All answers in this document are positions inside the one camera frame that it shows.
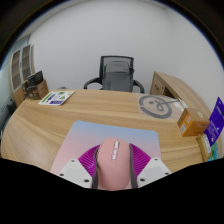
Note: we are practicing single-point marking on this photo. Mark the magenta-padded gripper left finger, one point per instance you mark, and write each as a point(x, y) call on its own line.
point(83, 166)

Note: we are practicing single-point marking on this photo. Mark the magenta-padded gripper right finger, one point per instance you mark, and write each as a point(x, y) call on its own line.
point(145, 166)

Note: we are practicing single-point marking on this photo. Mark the pink computer mouse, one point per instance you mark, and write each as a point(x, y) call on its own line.
point(113, 170)

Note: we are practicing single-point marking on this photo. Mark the pink and blue mouse pad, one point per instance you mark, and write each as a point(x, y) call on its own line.
point(86, 136)

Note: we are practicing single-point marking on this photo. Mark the brown cardboard box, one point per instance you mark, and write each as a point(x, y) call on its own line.
point(191, 122)

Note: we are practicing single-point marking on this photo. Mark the white printed leaflet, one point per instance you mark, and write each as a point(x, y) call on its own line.
point(56, 98)

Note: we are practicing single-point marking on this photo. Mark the purple standing pouch bag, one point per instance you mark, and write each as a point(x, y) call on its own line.
point(216, 121)

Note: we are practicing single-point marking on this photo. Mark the wooden side cabinet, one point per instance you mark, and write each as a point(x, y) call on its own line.
point(166, 83)

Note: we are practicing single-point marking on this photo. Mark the small brown carton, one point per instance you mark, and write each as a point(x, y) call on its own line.
point(40, 90)

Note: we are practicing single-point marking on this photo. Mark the grey backpack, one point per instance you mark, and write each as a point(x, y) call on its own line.
point(116, 76)

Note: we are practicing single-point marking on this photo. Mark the black mesh office chair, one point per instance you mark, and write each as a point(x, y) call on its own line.
point(116, 58)

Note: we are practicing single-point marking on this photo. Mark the wooden shelf unit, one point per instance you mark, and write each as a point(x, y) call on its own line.
point(20, 70)

